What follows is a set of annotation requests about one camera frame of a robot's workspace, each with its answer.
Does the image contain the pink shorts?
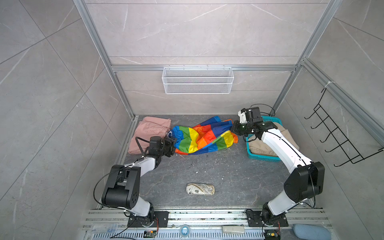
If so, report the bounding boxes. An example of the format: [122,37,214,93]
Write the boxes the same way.
[128,117,171,155]

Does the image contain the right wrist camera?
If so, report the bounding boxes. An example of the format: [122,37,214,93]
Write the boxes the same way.
[238,107,263,124]

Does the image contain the white wire mesh shelf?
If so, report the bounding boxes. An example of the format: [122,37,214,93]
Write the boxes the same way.
[162,67,235,95]

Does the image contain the right small circuit board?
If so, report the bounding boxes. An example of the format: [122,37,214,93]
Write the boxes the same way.
[264,230,281,240]

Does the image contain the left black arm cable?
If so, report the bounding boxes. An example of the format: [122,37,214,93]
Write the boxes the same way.
[134,136,151,157]

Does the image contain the black wire hook rack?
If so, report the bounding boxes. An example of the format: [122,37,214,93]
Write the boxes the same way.
[304,88,384,168]

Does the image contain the small green circuit board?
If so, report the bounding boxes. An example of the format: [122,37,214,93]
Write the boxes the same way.
[143,230,158,239]

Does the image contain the blue tape roll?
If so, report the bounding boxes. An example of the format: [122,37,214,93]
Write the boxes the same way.
[180,225,191,238]

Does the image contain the white remote box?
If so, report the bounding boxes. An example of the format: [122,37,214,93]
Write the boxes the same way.
[222,225,245,235]

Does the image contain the aluminium mounting rail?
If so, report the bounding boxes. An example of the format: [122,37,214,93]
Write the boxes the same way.
[78,206,337,240]

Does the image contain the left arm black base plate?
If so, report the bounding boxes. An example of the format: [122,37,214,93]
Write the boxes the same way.
[127,211,169,228]

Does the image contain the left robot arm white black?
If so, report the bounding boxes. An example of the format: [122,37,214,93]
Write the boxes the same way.
[100,136,177,227]

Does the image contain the blue grey cushion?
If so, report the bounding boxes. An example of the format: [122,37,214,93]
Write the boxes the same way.
[293,224,332,240]

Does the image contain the beige shorts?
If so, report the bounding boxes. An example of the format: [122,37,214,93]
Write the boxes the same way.
[249,122,300,158]

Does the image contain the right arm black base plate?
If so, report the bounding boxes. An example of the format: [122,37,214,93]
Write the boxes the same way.
[245,209,289,227]

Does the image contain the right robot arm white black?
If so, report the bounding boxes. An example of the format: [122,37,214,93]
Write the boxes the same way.
[231,120,325,226]

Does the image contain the rainbow striped shorts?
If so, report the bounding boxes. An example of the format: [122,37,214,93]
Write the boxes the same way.
[169,116,238,155]

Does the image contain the teal plastic basket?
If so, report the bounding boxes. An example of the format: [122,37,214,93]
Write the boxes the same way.
[246,116,283,162]

